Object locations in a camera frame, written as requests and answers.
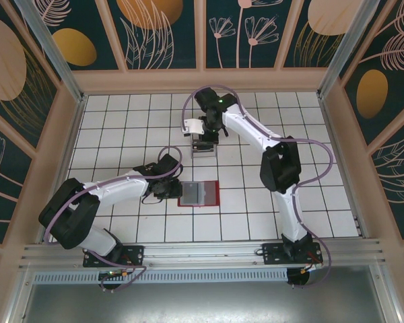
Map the red card holder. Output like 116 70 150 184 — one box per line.
177 180 221 207

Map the grey metal sheet panel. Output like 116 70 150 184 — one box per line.
18 281 391 323

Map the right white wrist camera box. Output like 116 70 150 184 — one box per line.
182 118 205 136

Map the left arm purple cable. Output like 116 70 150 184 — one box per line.
44 145 185 293

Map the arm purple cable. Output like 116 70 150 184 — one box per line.
181 84 335 289
44 145 185 293

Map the aluminium mounting rail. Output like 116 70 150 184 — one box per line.
18 238 386 270

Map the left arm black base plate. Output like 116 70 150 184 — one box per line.
83 244 145 268

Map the grey slotted cable duct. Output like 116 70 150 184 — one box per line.
33 268 290 283

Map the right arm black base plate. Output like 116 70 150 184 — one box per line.
261 242 324 266

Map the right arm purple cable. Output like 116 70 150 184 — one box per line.
181 84 335 289

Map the aluminium corner post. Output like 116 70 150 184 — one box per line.
316 0 383 98
15 0 88 102

